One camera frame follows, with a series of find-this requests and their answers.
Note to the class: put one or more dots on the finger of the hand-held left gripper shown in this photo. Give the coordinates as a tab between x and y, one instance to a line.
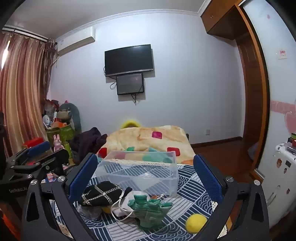
56	160
38	148

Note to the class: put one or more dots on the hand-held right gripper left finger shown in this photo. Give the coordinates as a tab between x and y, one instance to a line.
82	177

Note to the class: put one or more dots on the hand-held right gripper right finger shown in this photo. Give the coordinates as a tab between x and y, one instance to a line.
207	179

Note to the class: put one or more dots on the yellow soft ball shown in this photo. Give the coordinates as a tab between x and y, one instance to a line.
196	223
106	210

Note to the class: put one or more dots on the clear plastic storage box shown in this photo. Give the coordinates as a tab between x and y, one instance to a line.
138	177

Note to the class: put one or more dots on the green knitted glove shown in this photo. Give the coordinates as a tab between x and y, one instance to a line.
150	213

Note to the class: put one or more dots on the red box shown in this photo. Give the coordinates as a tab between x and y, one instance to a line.
33	141

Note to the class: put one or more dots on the pink rabbit toy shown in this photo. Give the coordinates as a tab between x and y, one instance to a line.
57	143

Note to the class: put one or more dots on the blue wave-patterned bed sheet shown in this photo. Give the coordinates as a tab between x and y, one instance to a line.
190	185

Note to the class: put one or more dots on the green cardboard box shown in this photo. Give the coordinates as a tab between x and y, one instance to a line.
67	133

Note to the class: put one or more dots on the clear plastic bag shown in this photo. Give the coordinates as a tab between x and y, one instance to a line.
90	212

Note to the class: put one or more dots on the dark purple clothing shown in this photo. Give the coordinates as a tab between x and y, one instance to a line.
87	141

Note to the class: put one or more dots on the orange cloth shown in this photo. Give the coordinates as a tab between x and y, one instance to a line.
8	226

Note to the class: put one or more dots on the grey plush toy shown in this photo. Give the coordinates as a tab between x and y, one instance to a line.
69	115

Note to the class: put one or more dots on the striped brown curtain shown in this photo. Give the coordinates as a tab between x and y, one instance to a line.
23	92

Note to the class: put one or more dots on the yellow blanket with coloured squares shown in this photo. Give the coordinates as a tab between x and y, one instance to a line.
143	139

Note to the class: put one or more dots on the yellow rounded object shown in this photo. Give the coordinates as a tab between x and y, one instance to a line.
130	122

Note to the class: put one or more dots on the white refrigerator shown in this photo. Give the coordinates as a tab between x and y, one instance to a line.
281	180

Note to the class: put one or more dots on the small black monitor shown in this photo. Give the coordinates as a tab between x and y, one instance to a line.
130	83

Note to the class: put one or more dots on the white air conditioner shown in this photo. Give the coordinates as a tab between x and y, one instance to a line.
77	41

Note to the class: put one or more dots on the wooden overhead cabinet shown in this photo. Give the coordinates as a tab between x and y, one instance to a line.
219	18

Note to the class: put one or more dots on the white wall socket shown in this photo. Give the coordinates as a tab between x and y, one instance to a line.
208	131

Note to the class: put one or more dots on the wooden door frame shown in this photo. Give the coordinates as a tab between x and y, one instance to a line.
253	97

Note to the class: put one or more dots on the pink wall decoration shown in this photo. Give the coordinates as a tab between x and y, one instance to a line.
283	110

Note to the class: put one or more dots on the curtain rail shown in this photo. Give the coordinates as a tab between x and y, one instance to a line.
27	34

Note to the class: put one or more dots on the black wall television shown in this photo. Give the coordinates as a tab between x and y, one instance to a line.
129	59

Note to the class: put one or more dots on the red and white wall label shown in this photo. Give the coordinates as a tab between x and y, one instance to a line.
282	54

